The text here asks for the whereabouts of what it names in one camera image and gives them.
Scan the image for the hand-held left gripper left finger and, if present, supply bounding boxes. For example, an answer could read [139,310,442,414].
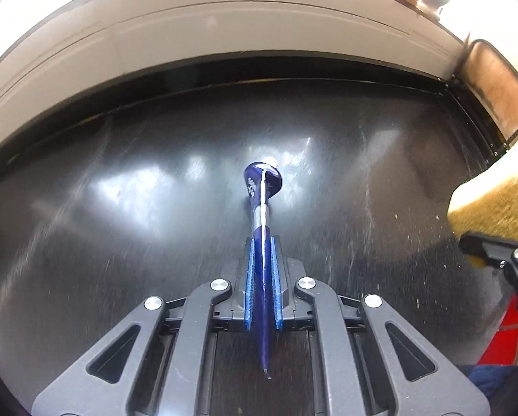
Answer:
[31,236,264,416]

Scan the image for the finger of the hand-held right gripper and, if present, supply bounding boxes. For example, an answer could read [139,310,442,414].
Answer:
[458,232,518,313]

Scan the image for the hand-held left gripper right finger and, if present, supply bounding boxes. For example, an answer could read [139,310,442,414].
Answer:
[270,236,489,416]

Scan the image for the yellow sponge cloth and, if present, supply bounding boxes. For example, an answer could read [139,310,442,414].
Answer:
[447,128,518,269]

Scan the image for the purple plastic pouch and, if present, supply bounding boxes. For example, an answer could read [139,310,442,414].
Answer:
[244,160,283,380]

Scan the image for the red plastic container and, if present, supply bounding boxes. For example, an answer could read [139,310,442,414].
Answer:
[478,292,518,367]

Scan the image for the person's blue clothing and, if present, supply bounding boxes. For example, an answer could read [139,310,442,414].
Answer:
[460,362,518,399]

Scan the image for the wooden board with black frame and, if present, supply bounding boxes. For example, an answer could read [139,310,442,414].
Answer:
[454,39,518,157]

